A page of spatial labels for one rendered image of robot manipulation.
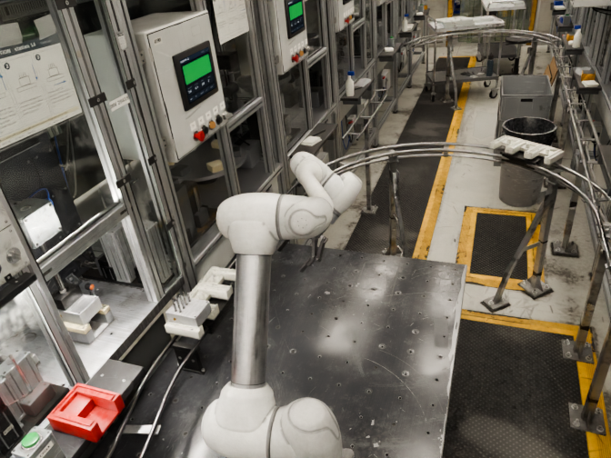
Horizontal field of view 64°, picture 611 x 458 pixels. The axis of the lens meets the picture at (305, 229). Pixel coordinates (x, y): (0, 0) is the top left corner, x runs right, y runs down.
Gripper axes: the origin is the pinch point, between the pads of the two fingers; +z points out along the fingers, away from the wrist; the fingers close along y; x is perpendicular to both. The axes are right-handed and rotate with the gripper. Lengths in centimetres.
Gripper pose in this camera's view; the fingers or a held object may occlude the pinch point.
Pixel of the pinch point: (290, 258)
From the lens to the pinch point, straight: 196.0
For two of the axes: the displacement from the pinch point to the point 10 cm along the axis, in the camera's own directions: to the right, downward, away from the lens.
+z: -6.2, 7.8, 0.6
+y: -6.7, -5.7, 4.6
